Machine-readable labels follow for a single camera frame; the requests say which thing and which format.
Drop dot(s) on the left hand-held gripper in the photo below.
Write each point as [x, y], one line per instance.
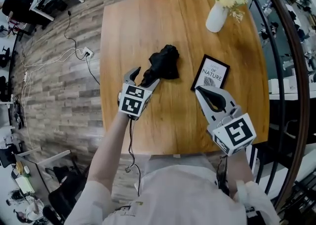
[130, 103]

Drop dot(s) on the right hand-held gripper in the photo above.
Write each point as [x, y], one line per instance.
[234, 132]

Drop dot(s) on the black umbrella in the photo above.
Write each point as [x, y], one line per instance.
[163, 64]

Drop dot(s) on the person's right forearm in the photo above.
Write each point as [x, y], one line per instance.
[238, 167]

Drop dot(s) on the person's left forearm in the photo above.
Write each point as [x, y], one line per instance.
[108, 150]

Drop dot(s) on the black framed leaf print picture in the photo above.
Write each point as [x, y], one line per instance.
[211, 73]

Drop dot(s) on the white square floor power strip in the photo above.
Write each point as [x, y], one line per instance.
[88, 52]

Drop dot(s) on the white ceramic vase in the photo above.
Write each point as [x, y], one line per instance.
[216, 18]

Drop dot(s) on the dark curved railing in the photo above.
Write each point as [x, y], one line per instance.
[293, 58]

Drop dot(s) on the person's white shirt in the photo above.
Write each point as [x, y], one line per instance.
[177, 194]

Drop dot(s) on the white long power strip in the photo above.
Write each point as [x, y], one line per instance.
[25, 76]

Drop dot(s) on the black office chair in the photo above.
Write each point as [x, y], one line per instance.
[66, 189]

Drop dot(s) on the grey desk with clutter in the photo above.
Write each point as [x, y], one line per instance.
[27, 177]

